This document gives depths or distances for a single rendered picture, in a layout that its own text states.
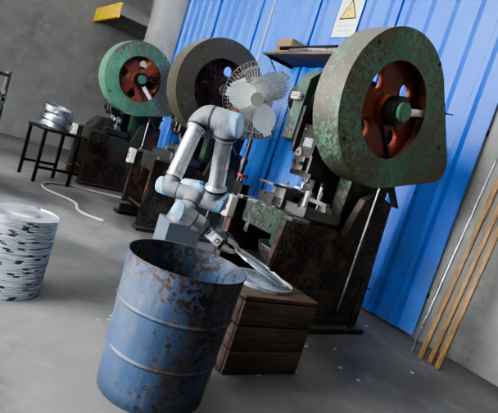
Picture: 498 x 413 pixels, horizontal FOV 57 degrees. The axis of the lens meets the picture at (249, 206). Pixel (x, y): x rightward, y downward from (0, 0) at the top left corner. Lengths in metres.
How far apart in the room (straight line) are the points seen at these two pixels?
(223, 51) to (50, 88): 5.33
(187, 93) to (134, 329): 2.54
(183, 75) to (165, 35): 3.94
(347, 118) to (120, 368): 1.47
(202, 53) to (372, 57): 1.79
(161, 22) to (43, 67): 2.31
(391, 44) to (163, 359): 1.77
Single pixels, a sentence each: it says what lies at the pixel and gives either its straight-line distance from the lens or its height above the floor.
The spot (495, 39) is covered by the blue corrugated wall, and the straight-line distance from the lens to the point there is 3.75.
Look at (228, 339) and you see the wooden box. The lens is 1.94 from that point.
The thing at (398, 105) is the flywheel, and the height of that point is 1.35.
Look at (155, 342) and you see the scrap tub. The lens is 1.49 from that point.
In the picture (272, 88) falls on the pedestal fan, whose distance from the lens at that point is 3.46.
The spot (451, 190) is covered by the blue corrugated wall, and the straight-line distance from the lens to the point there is 3.53.
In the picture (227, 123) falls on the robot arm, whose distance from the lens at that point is 2.12.
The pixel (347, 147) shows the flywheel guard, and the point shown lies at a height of 1.07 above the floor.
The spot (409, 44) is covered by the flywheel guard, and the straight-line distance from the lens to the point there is 2.55.
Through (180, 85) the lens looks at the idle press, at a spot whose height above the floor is 1.24.
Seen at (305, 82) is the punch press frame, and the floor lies 1.41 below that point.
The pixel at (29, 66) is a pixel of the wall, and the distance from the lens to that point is 8.74.
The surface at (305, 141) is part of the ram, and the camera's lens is 2.76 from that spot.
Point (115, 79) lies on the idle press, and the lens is 5.33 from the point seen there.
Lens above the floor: 0.88
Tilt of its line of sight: 6 degrees down
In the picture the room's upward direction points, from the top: 18 degrees clockwise
